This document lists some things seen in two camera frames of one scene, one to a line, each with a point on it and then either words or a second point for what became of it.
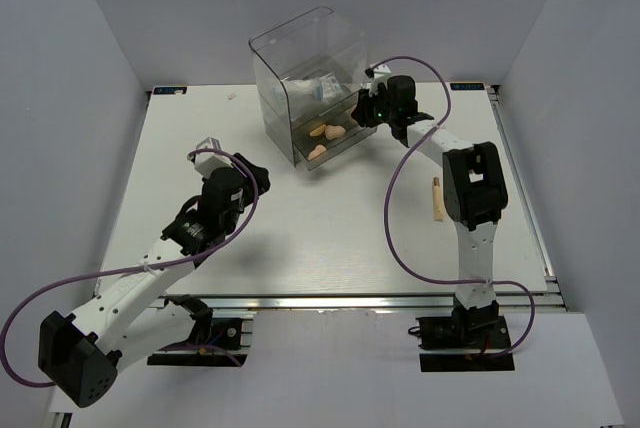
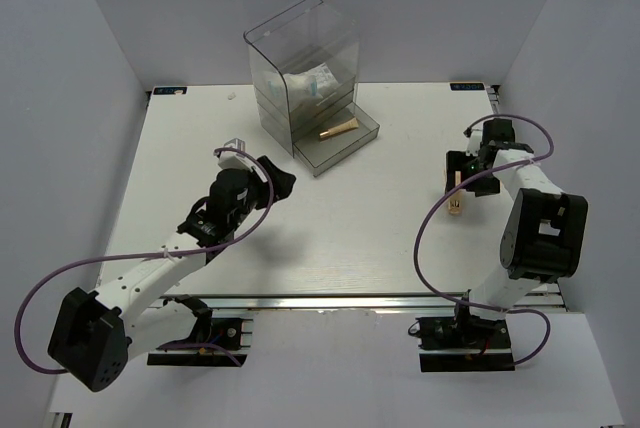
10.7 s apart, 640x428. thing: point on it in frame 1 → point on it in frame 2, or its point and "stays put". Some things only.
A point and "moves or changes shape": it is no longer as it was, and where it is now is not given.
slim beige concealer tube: x=439 y=212 → x=341 y=128
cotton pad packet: x=296 y=93 moves or changes shape
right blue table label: x=467 y=86 stays put
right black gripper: x=362 y=112 → x=455 y=161
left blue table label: x=168 y=90 stays put
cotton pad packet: x=327 y=87 → x=325 y=77
